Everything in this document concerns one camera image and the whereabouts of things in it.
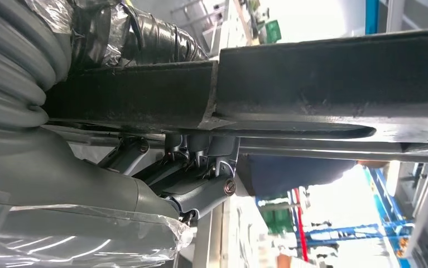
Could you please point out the green plastic crate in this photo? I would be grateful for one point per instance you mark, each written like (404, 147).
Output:
(273, 32)
(276, 222)

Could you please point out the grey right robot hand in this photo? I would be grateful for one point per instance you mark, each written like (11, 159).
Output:
(69, 188)

